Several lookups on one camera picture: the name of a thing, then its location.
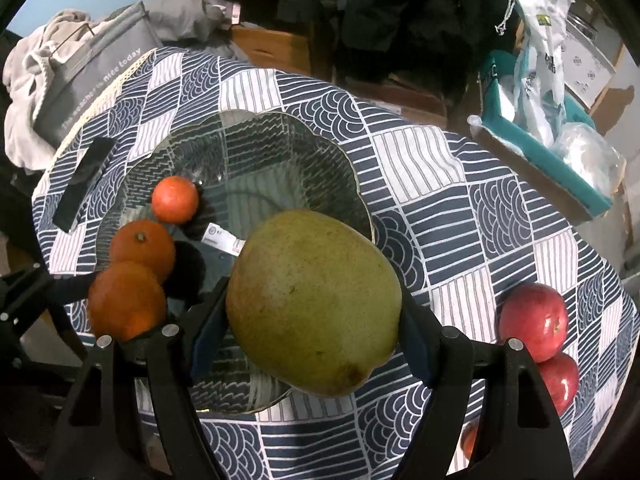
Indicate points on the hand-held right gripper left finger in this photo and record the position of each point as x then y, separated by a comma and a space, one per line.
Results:
207, 340

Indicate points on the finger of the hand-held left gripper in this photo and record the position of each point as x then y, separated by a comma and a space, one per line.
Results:
65, 287

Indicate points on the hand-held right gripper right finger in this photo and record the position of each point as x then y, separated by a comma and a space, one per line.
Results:
417, 345

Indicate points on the large orange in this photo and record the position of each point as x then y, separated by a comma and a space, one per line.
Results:
125, 305
142, 250

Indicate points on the green yellow mango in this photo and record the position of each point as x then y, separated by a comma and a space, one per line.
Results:
310, 305

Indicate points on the small orange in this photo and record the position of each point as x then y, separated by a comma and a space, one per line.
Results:
175, 199
470, 442

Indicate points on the red apple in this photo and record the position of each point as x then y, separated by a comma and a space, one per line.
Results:
560, 385
532, 320

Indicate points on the glass bowl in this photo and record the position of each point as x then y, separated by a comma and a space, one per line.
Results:
280, 160

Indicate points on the black remote control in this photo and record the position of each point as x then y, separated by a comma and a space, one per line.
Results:
82, 185

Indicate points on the blue white patterned tablecloth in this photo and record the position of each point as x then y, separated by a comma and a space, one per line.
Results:
425, 210

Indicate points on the grey storage bag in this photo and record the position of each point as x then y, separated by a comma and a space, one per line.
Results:
100, 70

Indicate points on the teal plastic basket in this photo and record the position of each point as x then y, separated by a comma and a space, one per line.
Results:
575, 180

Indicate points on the beige clothes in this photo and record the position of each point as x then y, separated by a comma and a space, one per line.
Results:
30, 60

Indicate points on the cardboard box with white label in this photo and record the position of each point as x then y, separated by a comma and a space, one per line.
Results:
400, 95

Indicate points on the clear plastic bags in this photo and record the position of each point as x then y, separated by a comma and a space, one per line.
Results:
590, 155

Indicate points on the wooden drawer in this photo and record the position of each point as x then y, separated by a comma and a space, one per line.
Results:
270, 47

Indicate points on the grey clothes pile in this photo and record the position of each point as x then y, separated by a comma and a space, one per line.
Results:
180, 10

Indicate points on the white rice bag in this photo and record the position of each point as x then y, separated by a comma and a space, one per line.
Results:
540, 60

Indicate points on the black hooded coat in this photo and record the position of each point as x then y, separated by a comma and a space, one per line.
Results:
400, 10

